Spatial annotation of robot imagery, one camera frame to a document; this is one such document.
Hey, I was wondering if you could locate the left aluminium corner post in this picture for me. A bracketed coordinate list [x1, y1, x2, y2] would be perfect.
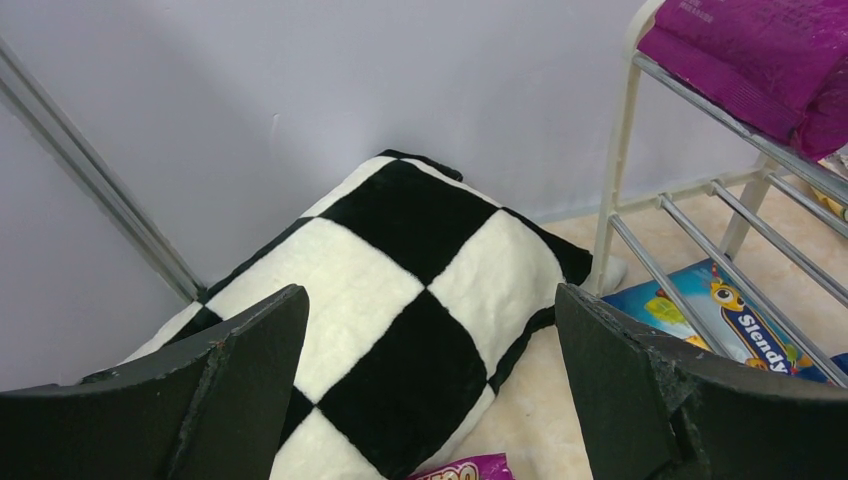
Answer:
[1, 41, 203, 302]

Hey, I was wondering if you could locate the blue Slendy snack bag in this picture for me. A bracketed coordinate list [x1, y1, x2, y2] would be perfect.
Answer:
[604, 258, 834, 385]

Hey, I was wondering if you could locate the yellow snack bag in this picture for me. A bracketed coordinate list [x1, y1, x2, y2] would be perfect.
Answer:
[811, 153, 848, 222]

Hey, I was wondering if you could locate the white metal wire shelf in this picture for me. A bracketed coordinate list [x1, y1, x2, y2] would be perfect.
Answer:
[585, 1, 847, 386]

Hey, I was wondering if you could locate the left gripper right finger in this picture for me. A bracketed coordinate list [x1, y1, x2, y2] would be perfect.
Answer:
[555, 284, 847, 479]

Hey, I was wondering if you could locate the purple grape candy bag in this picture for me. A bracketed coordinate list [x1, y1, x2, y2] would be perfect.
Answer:
[638, 0, 847, 162]
[408, 453, 515, 480]

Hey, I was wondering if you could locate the black white checkered pillow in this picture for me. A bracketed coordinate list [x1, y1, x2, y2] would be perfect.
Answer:
[138, 150, 593, 479]

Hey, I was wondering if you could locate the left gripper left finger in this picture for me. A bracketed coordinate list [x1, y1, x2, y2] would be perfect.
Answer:
[1, 285, 309, 479]

